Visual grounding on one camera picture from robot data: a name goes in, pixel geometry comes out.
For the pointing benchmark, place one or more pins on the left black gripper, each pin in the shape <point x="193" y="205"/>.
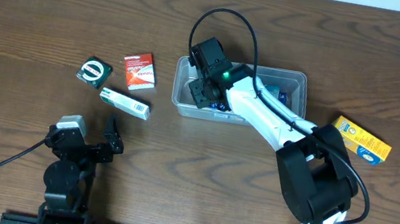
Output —
<point x="114" y="145"/>

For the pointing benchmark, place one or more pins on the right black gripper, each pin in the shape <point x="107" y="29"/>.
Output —
<point x="203" y="92"/>

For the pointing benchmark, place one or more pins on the blue Kool Fever box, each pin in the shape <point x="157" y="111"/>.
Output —
<point x="274" y="90"/>

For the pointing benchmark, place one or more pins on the yellow medicine box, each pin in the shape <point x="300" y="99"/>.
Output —
<point x="362" y="142"/>

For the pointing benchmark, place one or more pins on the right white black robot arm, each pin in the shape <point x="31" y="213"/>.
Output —
<point x="316" y="177"/>

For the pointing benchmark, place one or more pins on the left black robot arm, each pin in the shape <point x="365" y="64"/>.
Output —
<point x="69" y="180"/>

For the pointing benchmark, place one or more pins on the white green Panadol box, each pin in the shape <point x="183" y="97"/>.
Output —
<point x="125" y="103"/>

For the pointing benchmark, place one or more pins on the green round-logo box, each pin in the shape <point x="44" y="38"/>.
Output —
<point x="94" y="72"/>

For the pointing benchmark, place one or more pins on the red medicine box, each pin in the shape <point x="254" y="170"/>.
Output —
<point x="139" y="71"/>

